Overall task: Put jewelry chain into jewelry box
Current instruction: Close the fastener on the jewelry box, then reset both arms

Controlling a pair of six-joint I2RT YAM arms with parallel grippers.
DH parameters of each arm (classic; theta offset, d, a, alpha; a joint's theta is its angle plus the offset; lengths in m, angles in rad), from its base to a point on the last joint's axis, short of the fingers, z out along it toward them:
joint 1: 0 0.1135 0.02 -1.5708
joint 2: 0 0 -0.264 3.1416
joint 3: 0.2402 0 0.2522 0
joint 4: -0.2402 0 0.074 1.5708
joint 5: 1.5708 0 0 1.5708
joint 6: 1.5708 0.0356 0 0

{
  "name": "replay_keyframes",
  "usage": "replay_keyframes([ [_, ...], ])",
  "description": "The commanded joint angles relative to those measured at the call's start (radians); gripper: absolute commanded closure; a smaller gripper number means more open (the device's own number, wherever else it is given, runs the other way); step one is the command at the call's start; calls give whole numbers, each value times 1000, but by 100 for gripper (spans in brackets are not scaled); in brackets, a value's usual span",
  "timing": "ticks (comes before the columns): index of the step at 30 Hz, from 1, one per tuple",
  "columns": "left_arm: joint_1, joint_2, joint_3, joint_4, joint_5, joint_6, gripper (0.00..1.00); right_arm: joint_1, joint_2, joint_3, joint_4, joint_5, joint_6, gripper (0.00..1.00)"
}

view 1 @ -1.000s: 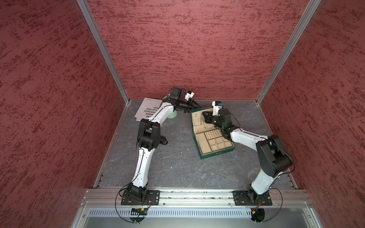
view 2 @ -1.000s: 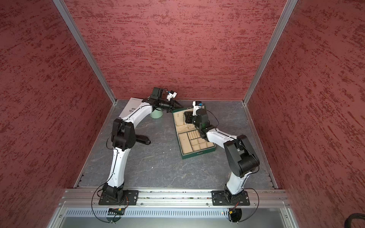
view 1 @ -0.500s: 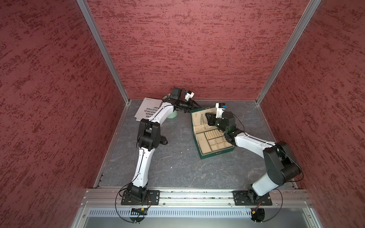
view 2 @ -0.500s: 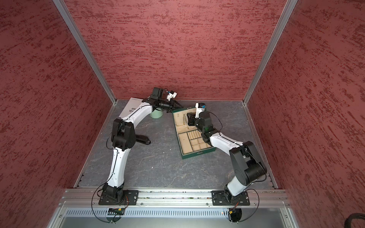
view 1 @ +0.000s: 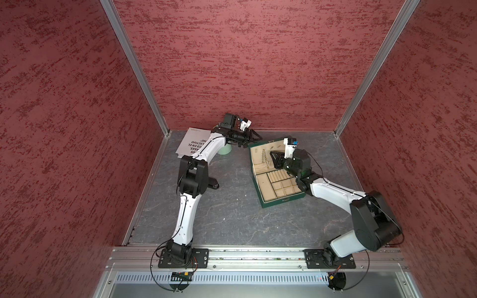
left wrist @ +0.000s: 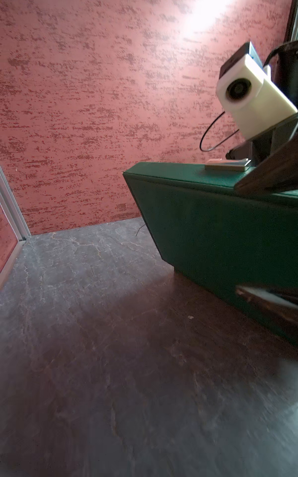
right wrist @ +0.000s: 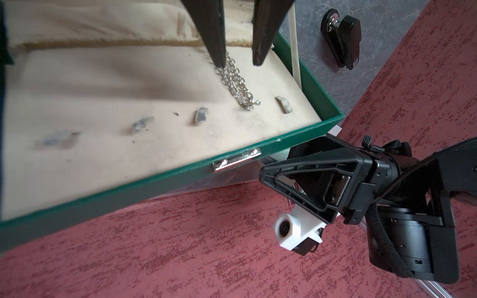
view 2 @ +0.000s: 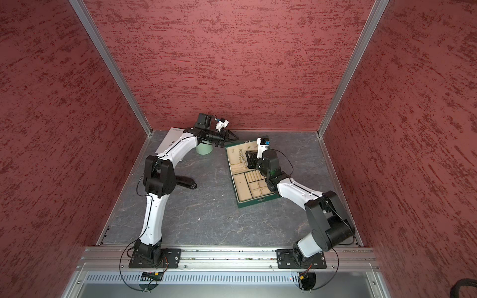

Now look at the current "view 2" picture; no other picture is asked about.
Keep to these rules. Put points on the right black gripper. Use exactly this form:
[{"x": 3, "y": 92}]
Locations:
[{"x": 253, "y": 157}]

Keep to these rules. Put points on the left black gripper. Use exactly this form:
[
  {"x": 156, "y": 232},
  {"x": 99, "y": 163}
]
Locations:
[{"x": 225, "y": 137}]

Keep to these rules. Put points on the green jewelry box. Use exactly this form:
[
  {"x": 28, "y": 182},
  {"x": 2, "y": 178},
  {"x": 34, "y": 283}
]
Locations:
[{"x": 249, "y": 184}]

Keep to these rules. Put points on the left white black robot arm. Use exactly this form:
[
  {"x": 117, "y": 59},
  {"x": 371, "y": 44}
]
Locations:
[{"x": 160, "y": 180}]

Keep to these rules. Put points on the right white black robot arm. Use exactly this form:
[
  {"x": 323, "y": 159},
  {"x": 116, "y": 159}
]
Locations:
[{"x": 327, "y": 217}]

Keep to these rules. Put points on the mint green pencil cup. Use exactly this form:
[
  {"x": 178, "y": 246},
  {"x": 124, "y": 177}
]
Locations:
[{"x": 204, "y": 147}]

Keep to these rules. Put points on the white book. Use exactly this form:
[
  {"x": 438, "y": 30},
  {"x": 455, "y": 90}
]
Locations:
[{"x": 170, "y": 139}]

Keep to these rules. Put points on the black stapler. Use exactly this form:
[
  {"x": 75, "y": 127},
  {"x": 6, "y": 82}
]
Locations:
[{"x": 186, "y": 182}]

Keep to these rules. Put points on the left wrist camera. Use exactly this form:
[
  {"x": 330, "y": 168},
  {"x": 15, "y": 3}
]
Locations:
[{"x": 221, "y": 124}]

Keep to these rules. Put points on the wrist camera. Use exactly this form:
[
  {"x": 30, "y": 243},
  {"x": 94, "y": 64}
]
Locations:
[
  {"x": 221, "y": 124},
  {"x": 263, "y": 145}
]

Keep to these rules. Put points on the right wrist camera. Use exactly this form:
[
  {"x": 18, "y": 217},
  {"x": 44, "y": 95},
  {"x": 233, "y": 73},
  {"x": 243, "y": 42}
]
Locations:
[{"x": 263, "y": 145}]

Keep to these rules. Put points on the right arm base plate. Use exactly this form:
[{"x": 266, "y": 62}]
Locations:
[{"x": 292, "y": 259}]

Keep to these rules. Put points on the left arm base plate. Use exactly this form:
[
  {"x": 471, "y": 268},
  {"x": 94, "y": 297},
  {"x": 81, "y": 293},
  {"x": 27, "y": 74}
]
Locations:
[{"x": 163, "y": 258}]

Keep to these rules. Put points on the left aluminium corner post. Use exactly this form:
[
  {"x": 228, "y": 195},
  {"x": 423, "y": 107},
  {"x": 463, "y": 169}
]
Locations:
[{"x": 86, "y": 20}]

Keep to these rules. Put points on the aluminium corner post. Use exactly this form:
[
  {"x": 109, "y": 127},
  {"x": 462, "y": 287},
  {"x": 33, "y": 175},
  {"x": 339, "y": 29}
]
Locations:
[
  {"x": 86, "y": 20},
  {"x": 369, "y": 28}
]

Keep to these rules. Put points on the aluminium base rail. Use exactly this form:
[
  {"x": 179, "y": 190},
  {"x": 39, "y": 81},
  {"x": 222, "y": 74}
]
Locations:
[{"x": 204, "y": 258}]

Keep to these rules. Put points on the right aluminium corner post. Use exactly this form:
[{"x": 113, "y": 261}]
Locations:
[{"x": 369, "y": 28}]

